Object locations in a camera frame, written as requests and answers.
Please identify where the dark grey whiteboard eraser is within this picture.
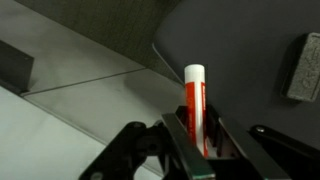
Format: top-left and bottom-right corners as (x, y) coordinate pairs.
(279, 32), (320, 104)

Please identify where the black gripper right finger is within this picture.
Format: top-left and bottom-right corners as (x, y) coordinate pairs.
(205, 104), (320, 180)

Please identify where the red and white marker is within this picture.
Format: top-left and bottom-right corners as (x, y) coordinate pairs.
(183, 63), (210, 158)

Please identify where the black marker tray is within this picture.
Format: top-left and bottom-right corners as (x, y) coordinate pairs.
(0, 39), (35, 95)

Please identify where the large white whiteboard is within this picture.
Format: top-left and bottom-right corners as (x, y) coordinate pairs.
(0, 85), (128, 180)

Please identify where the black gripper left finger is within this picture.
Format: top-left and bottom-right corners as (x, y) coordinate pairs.
(78, 104), (216, 180)

